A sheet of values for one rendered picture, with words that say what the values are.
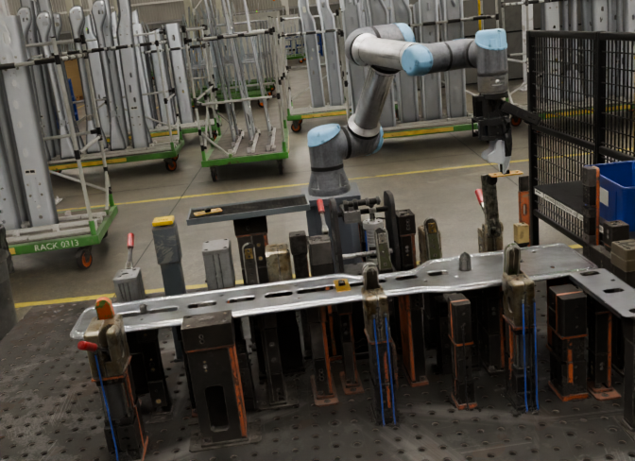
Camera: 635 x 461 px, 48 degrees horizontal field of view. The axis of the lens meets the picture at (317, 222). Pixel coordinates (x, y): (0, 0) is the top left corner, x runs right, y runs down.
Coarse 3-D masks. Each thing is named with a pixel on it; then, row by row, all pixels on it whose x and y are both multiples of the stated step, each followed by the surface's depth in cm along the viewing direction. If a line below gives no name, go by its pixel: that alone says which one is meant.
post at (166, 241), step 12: (156, 228) 212; (168, 228) 211; (156, 240) 212; (168, 240) 212; (156, 252) 213; (168, 252) 213; (180, 252) 218; (168, 264) 215; (180, 264) 219; (168, 276) 216; (180, 276) 216; (168, 288) 217; (180, 288) 217; (180, 348) 223; (180, 360) 223
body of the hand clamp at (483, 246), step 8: (480, 232) 207; (480, 240) 208; (488, 240) 204; (496, 240) 204; (480, 248) 209; (488, 248) 205; (496, 248) 205; (504, 320) 212; (504, 328) 213; (504, 336) 213
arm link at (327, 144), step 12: (312, 132) 242; (324, 132) 240; (336, 132) 241; (312, 144) 242; (324, 144) 240; (336, 144) 242; (348, 144) 244; (312, 156) 244; (324, 156) 241; (336, 156) 243; (348, 156) 246
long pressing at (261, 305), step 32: (480, 256) 200; (544, 256) 195; (576, 256) 192; (224, 288) 196; (256, 288) 194; (288, 288) 192; (352, 288) 187; (384, 288) 184; (416, 288) 183; (448, 288) 181; (480, 288) 180; (128, 320) 182; (160, 320) 180
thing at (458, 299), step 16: (448, 304) 178; (464, 304) 172; (448, 320) 179; (464, 320) 173; (464, 336) 174; (464, 352) 175; (464, 368) 176; (464, 384) 179; (448, 400) 185; (464, 400) 180
